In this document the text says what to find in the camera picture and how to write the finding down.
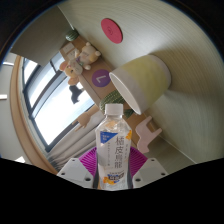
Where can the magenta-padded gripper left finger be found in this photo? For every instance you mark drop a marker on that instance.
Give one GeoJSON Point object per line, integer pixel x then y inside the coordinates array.
{"type": "Point", "coordinates": [75, 171]}

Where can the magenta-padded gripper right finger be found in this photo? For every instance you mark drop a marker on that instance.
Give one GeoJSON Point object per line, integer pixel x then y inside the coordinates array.
{"type": "Point", "coordinates": [150, 171]}

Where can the clear plastic drink bottle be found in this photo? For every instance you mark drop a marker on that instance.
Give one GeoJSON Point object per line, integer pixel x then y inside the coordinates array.
{"type": "Point", "coordinates": [113, 150]}

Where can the grey pleated curtain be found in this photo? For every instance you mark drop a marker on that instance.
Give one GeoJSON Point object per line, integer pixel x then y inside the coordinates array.
{"type": "Point", "coordinates": [71, 146]}

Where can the grey desk partition panel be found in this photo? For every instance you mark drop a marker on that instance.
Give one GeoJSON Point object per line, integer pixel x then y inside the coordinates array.
{"type": "Point", "coordinates": [173, 153]}
{"type": "Point", "coordinates": [40, 40]}

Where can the pink toy horse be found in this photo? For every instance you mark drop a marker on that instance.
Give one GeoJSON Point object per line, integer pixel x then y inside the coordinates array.
{"type": "Point", "coordinates": [146, 133]}

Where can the dark-framed window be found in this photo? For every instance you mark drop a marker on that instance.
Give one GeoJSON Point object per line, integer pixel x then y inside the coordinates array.
{"type": "Point", "coordinates": [56, 110]}

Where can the pale yellow white cup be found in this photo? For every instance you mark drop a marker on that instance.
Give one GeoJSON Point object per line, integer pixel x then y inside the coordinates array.
{"type": "Point", "coordinates": [143, 80]}

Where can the purple round number sign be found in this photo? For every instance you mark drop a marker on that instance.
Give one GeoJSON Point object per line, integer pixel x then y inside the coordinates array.
{"type": "Point", "coordinates": [101, 78]}

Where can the beige plush mouse toy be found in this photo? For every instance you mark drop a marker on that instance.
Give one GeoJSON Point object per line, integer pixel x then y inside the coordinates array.
{"type": "Point", "coordinates": [80, 61]}

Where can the round green cactus ornament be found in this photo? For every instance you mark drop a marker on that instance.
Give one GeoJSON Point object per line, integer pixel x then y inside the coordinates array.
{"type": "Point", "coordinates": [72, 35]}

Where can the flat round red coaster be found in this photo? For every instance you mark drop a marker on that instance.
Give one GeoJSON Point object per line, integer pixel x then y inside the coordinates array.
{"type": "Point", "coordinates": [111, 30]}

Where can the white wall socket plate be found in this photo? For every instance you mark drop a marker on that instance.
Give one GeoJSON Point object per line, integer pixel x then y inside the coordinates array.
{"type": "Point", "coordinates": [68, 48]}

